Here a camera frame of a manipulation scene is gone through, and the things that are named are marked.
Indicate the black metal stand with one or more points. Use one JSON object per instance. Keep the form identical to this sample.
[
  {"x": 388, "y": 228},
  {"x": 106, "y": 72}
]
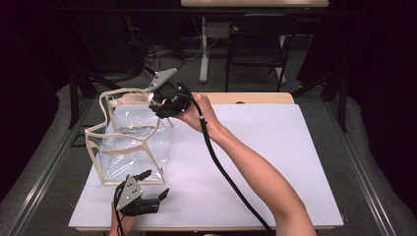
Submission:
[
  {"x": 73, "y": 98},
  {"x": 342, "y": 98}
]

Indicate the black folding chair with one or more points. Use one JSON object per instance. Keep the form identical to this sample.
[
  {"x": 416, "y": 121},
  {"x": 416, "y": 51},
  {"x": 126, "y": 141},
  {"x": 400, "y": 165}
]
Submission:
[{"x": 259, "y": 42}]

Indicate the person's right hand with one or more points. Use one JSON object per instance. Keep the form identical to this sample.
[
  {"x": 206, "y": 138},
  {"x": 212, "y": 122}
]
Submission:
[{"x": 200, "y": 114}]

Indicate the clear plastic bag beige trim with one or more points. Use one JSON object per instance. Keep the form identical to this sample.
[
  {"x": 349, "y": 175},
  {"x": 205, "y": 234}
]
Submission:
[{"x": 131, "y": 131}]

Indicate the white table mat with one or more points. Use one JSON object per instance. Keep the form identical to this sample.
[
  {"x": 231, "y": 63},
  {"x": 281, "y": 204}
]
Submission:
[{"x": 278, "y": 137}]

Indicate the dark curtain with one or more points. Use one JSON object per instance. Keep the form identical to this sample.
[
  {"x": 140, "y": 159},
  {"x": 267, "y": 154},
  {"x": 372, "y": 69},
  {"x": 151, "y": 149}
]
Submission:
[
  {"x": 387, "y": 65},
  {"x": 23, "y": 82}
]

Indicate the person's left hand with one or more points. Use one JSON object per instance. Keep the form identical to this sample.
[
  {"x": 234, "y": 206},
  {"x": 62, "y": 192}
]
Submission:
[{"x": 123, "y": 224}]

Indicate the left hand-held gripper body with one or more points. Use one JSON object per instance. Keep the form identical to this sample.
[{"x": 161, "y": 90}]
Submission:
[{"x": 129, "y": 193}]

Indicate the grey metal floor rail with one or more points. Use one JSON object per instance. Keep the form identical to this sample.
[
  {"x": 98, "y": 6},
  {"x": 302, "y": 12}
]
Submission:
[
  {"x": 49, "y": 167},
  {"x": 359, "y": 167}
]

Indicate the white desk with legs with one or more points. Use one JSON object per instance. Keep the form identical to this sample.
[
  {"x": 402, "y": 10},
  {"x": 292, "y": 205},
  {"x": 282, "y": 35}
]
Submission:
[{"x": 254, "y": 3}]

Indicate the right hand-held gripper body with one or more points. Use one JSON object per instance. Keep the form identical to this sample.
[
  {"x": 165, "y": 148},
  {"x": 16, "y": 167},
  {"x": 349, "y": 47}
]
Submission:
[{"x": 173, "y": 98}]

